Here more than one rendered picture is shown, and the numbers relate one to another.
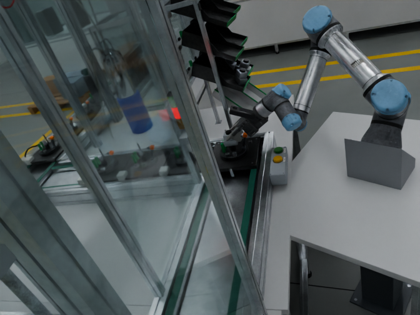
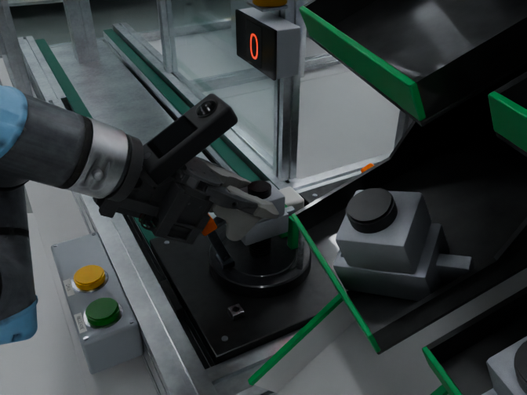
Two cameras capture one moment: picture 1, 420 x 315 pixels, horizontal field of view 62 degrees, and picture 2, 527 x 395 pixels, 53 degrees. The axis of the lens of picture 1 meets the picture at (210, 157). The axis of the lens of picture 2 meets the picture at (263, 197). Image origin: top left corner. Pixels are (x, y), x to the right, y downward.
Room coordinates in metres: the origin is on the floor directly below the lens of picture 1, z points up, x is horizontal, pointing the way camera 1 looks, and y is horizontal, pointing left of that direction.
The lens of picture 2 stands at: (1.79, -0.54, 1.46)
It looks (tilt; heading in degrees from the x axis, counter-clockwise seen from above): 35 degrees down; 129
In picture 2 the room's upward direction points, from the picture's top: straight up
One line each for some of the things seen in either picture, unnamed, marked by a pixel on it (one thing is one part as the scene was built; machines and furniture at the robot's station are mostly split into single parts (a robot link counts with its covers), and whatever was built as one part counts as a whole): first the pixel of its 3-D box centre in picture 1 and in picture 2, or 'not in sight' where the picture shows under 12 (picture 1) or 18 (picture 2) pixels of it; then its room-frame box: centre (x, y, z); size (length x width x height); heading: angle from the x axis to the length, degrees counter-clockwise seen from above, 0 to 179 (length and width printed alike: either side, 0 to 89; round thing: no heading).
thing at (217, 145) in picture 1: (234, 154); (259, 266); (1.44, -0.12, 0.96); 0.24 x 0.24 x 0.02; 68
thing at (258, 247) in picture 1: (262, 197); (106, 219); (1.13, -0.16, 0.91); 0.89 x 0.06 x 0.11; 158
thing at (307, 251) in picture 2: (234, 150); (259, 255); (1.44, -0.12, 0.98); 0.14 x 0.14 x 0.02
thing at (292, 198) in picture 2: not in sight; (285, 205); (1.39, 0.01, 0.97); 0.05 x 0.05 x 0.04; 68
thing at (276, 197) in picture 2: (227, 137); (266, 206); (1.44, -0.11, 1.06); 0.08 x 0.04 x 0.07; 68
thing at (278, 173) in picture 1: (279, 165); (94, 295); (1.28, -0.29, 0.93); 0.21 x 0.07 x 0.06; 158
